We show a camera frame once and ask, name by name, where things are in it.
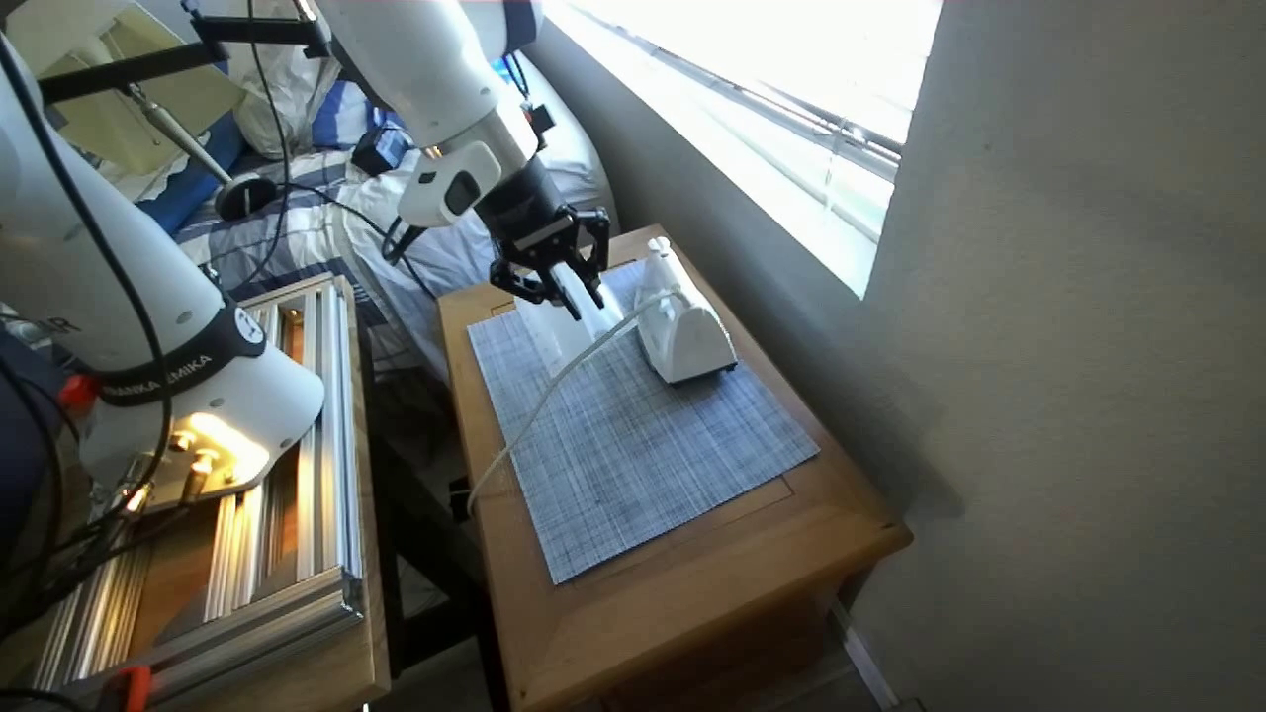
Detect orange clamp handle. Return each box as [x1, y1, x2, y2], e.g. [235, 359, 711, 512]
[114, 661, 160, 712]

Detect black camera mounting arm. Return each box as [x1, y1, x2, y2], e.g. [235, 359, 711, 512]
[36, 11, 327, 106]

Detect white corded handheld appliance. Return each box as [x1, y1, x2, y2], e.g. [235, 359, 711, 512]
[632, 235, 744, 387]

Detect black frame stand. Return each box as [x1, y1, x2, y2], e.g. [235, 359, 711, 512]
[365, 350, 507, 678]

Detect wooden side table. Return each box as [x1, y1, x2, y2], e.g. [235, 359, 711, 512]
[435, 223, 918, 712]

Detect pale yellow pillow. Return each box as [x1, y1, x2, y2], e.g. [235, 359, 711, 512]
[42, 6, 248, 204]

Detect white blue bedding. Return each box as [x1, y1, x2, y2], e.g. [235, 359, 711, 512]
[132, 0, 625, 387]

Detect blue grey woven mat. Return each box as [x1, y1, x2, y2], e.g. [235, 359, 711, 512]
[468, 252, 824, 590]

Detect white appliance cord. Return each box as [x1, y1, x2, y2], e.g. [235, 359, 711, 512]
[468, 284, 683, 512]

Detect white window blinds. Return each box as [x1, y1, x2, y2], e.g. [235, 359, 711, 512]
[547, 0, 946, 149]

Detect white window frame sill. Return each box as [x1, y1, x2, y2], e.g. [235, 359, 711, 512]
[526, 11, 927, 301]

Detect black red cable plug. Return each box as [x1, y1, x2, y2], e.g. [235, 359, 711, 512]
[56, 374, 98, 417]

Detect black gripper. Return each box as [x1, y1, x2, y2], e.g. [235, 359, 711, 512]
[474, 155, 616, 326]

